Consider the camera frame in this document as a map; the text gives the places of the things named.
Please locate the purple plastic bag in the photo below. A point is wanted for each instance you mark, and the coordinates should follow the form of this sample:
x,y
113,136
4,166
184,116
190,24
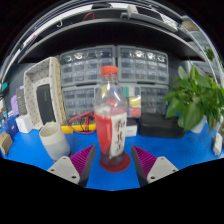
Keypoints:
x,y
14,105

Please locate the white carton box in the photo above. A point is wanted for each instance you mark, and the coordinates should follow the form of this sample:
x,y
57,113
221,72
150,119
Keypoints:
x,y
24,123

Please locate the green potted plant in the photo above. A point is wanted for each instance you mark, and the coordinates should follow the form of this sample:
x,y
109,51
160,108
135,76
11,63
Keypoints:
x,y
193,100

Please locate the black box with white label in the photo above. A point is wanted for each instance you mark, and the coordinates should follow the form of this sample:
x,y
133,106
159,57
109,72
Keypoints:
x,y
131,127

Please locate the teal hanging tool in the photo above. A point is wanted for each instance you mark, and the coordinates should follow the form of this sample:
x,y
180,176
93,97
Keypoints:
x,y
4,86

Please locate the dark overhead shelf unit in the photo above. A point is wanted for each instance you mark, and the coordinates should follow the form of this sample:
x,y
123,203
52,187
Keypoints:
x,y
110,31

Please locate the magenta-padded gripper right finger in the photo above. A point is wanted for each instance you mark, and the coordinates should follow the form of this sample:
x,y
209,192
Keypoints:
x,y
157,168

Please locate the grey and white mug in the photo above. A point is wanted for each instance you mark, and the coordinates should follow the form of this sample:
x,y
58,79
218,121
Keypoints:
x,y
55,143

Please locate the flat black case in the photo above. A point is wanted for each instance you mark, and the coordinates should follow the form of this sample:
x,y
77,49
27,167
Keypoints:
x,y
160,126

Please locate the small white device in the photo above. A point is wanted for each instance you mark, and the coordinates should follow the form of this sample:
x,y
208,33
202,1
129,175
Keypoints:
x,y
217,144

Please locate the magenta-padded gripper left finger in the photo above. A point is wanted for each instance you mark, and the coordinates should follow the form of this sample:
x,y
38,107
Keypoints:
x,y
68,168

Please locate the clear red-capped drink bottle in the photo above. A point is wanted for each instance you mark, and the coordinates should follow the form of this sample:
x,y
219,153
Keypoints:
x,y
110,130

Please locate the black zip case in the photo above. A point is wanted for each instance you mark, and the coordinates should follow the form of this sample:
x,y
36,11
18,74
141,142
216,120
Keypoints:
x,y
46,104

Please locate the yellow multimeter with red leads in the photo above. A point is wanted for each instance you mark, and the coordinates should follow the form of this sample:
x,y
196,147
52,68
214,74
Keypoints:
x,y
68,129

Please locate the grey small-parts drawer cabinet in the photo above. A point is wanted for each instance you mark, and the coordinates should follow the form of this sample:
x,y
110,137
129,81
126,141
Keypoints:
x,y
154,99
80,100
143,65
87,66

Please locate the clear organizer with coloured parts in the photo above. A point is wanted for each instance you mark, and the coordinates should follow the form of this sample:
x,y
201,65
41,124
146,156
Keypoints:
x,y
134,101

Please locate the white perforated tray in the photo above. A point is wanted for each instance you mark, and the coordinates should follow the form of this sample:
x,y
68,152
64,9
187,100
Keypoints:
x,y
58,93

